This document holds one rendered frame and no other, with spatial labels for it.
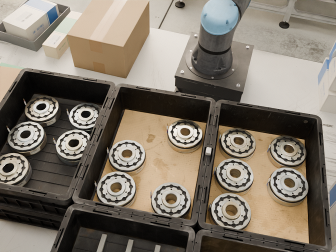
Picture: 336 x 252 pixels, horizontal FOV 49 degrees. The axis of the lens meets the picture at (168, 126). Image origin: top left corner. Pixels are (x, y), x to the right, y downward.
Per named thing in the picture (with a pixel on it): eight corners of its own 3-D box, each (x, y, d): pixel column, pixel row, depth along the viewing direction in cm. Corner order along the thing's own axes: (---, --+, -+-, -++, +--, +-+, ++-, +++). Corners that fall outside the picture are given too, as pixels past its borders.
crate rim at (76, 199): (117, 87, 111) (117, 82, 109) (215, 103, 108) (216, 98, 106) (71, 206, 87) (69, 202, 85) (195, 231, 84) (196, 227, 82)
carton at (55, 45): (73, 22, 163) (71, 10, 158) (86, 25, 162) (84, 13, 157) (45, 56, 149) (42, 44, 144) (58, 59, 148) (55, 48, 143)
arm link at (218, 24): (192, 45, 125) (196, 12, 114) (206, 22, 132) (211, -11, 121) (225, 56, 122) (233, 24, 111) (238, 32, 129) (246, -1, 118)
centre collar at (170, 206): (164, 189, 96) (164, 187, 95) (182, 193, 95) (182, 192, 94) (159, 205, 93) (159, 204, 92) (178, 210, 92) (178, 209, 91)
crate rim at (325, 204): (215, 103, 108) (216, 98, 106) (318, 120, 105) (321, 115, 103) (195, 231, 84) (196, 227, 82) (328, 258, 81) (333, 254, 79)
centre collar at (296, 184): (279, 174, 99) (280, 173, 99) (297, 177, 99) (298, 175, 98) (280, 190, 96) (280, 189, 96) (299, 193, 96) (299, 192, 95)
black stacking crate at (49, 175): (33, 93, 121) (23, 68, 112) (119, 108, 119) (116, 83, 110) (-29, 200, 98) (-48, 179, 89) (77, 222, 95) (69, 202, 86)
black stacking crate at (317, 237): (212, 124, 116) (216, 100, 107) (307, 140, 113) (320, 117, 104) (193, 245, 92) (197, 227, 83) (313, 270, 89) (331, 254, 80)
